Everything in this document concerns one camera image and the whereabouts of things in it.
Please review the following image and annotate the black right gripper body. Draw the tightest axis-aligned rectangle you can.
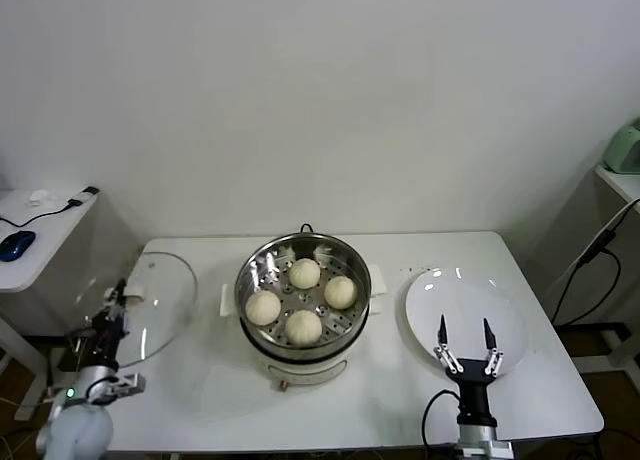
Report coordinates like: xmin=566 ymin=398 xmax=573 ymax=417
xmin=448 ymin=358 xmax=498 ymax=427

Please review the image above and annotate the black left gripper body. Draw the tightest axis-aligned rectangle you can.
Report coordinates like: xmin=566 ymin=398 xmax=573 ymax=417
xmin=68 ymin=314 xmax=127 ymax=370

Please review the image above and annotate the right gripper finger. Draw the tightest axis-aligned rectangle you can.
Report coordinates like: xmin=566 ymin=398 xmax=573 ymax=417
xmin=433 ymin=314 xmax=464 ymax=377
xmin=482 ymin=317 xmax=504 ymax=379

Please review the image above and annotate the round glass pot lid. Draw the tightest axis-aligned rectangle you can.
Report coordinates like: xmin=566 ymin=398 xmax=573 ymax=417
xmin=117 ymin=251 xmax=199 ymax=369

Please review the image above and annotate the white steamed baozi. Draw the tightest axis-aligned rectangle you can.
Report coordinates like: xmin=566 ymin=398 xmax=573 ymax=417
xmin=284 ymin=309 xmax=324 ymax=347
xmin=288 ymin=257 xmax=322 ymax=290
xmin=244 ymin=291 xmax=282 ymax=328
xmin=323 ymin=275 xmax=358 ymax=311

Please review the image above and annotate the stainless steel steamer basket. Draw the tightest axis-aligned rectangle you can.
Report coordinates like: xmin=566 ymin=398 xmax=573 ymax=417
xmin=234 ymin=233 xmax=373 ymax=357

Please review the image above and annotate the white round plate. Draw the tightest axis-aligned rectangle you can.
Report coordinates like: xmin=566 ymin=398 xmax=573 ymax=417
xmin=404 ymin=268 xmax=529 ymax=379

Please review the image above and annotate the white side desk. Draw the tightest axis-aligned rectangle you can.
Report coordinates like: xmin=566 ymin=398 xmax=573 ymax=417
xmin=0 ymin=188 xmax=146 ymax=421

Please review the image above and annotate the blue computer mouse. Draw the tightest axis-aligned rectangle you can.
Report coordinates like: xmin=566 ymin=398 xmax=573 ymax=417
xmin=0 ymin=229 xmax=39 ymax=262

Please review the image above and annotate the small white crumpled object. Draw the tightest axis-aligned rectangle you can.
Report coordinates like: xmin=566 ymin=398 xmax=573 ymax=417
xmin=27 ymin=189 xmax=59 ymax=209

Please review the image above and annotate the white side table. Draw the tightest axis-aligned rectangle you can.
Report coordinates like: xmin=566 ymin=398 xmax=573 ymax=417
xmin=549 ymin=163 xmax=640 ymax=381

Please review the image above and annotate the pale green appliance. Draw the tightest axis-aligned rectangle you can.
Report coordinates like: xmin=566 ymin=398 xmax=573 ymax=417
xmin=602 ymin=117 xmax=640 ymax=176

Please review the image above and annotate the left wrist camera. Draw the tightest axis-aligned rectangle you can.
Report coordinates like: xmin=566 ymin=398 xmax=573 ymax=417
xmin=102 ymin=372 xmax=147 ymax=398

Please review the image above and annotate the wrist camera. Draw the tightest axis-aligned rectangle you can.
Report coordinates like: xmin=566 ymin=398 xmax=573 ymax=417
xmin=102 ymin=372 xmax=147 ymax=398
xmin=482 ymin=439 xmax=516 ymax=460

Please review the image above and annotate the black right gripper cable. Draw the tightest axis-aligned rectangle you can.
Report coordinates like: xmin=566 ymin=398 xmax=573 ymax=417
xmin=421 ymin=388 xmax=462 ymax=452

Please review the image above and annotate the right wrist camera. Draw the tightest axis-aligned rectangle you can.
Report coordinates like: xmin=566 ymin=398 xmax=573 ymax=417
xmin=482 ymin=439 xmax=516 ymax=460

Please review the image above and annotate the thin charging cable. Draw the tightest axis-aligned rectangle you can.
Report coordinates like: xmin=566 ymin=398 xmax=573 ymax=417
xmin=0 ymin=197 xmax=84 ymax=229

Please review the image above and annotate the white hanging cable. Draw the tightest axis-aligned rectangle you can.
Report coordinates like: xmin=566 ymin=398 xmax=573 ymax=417
xmin=549 ymin=198 xmax=640 ymax=294

